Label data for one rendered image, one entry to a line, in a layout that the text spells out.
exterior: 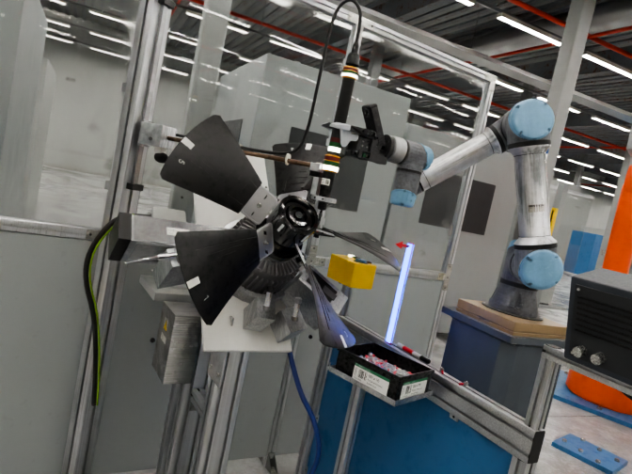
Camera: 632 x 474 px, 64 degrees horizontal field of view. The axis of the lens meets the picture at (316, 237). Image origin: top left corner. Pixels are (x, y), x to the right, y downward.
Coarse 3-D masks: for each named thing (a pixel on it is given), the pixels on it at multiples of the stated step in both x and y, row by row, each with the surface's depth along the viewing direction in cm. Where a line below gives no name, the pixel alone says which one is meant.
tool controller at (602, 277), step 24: (576, 288) 106; (600, 288) 102; (624, 288) 98; (576, 312) 107; (600, 312) 102; (624, 312) 98; (576, 336) 107; (600, 336) 103; (624, 336) 98; (576, 360) 108; (600, 360) 101; (624, 360) 99
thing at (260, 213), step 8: (256, 192) 134; (264, 192) 134; (248, 200) 134; (256, 200) 134; (264, 200) 134; (272, 200) 134; (248, 208) 134; (256, 208) 134; (264, 208) 134; (272, 208) 134; (248, 216) 134; (256, 216) 135; (264, 216) 135
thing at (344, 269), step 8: (336, 256) 187; (344, 256) 189; (336, 264) 186; (344, 264) 181; (352, 264) 177; (360, 264) 178; (368, 264) 180; (328, 272) 190; (336, 272) 185; (344, 272) 181; (352, 272) 177; (360, 272) 178; (368, 272) 180; (336, 280) 185; (344, 280) 180; (352, 280) 177; (360, 280) 179; (368, 280) 181; (360, 288) 180; (368, 288) 181
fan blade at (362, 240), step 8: (336, 232) 140; (344, 232) 152; (352, 232) 156; (360, 232) 159; (352, 240) 141; (360, 240) 146; (368, 240) 153; (376, 240) 157; (368, 248) 142; (376, 248) 146; (376, 256) 141; (384, 256) 144; (392, 256) 149; (392, 264) 143
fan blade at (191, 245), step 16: (176, 240) 109; (192, 240) 111; (208, 240) 114; (224, 240) 117; (240, 240) 120; (256, 240) 125; (192, 256) 111; (208, 256) 114; (224, 256) 117; (240, 256) 121; (256, 256) 127; (192, 272) 111; (208, 272) 114; (224, 272) 118; (240, 272) 123; (192, 288) 111; (208, 288) 114; (224, 288) 119; (208, 304) 115; (224, 304) 119; (208, 320) 115
